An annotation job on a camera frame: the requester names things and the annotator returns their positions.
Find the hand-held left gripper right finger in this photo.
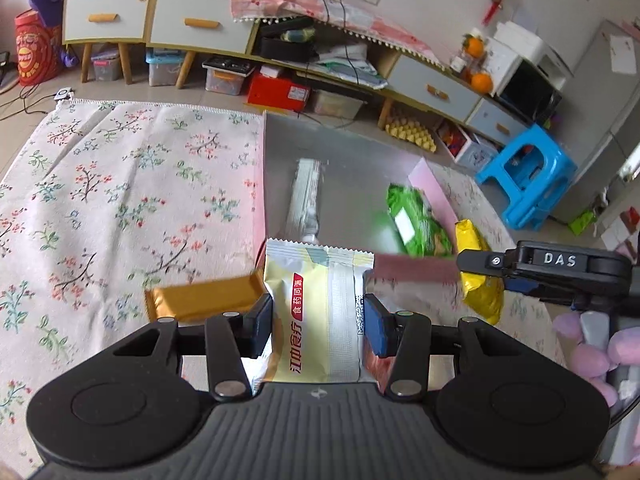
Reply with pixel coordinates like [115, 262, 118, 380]
[364, 294, 518, 401]

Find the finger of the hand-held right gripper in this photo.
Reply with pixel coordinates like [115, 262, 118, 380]
[502, 274, 541, 297]
[456, 249, 518, 281]

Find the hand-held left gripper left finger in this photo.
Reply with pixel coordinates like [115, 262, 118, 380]
[117, 294, 273, 402]

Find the yellow snack packet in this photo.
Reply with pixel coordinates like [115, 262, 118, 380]
[454, 218, 506, 326]

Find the cream biscuit snack packet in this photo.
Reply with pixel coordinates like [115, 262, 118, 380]
[250, 237, 376, 393]

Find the gold snack packet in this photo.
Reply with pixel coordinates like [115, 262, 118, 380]
[144, 272, 263, 323]

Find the green snack packet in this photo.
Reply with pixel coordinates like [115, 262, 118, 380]
[385, 183, 456, 258]

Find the silver snack packet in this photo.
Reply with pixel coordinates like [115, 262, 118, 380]
[284, 157, 326, 246]

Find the pink box with silver lining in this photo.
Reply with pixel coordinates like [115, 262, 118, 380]
[252, 110, 463, 286]

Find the person's right hand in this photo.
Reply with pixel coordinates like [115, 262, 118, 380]
[552, 310, 640, 410]

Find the white toy bin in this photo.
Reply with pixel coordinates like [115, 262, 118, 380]
[435, 120, 501, 171]

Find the blue plastic stool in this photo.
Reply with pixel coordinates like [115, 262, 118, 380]
[475, 124, 578, 231]

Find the yellow egg tray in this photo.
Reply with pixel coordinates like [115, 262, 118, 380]
[382, 110, 441, 153]

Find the grey refrigerator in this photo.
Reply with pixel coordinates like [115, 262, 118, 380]
[550, 20, 640, 226]

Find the black microwave oven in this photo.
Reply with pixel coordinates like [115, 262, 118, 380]
[495, 57, 563, 126]

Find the low cabinet with grey drawers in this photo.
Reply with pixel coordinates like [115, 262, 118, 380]
[250, 15, 536, 147]

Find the floral rug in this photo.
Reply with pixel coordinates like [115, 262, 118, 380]
[0, 97, 568, 480]

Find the white foam box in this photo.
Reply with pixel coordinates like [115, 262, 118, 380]
[492, 20, 573, 76]

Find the red cardboard box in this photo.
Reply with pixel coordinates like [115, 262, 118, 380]
[246, 72, 311, 113]

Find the black-lidded clear storage bin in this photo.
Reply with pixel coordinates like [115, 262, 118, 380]
[202, 57, 258, 96]

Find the blue-lidded clear storage bin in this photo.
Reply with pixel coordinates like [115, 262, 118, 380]
[146, 49, 188, 88]

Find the black case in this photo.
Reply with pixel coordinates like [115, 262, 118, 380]
[257, 17, 318, 61]

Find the grey storage bin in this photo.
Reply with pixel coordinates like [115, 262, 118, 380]
[90, 50, 123, 82]

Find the pink patterned cloth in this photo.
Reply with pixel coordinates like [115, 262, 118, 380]
[230, 0, 446, 68]

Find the wooden cabinet with white drawers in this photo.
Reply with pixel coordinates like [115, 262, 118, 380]
[62, 0, 261, 91]

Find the red drum decoration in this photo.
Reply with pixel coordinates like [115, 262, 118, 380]
[14, 10, 68, 86]

